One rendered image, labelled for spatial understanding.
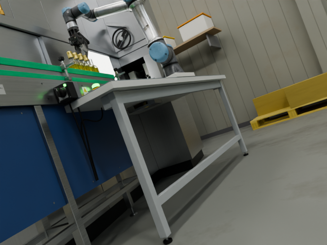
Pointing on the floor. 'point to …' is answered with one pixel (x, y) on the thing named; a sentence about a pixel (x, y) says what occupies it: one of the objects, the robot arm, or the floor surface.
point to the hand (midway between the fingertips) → (84, 56)
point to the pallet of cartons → (290, 101)
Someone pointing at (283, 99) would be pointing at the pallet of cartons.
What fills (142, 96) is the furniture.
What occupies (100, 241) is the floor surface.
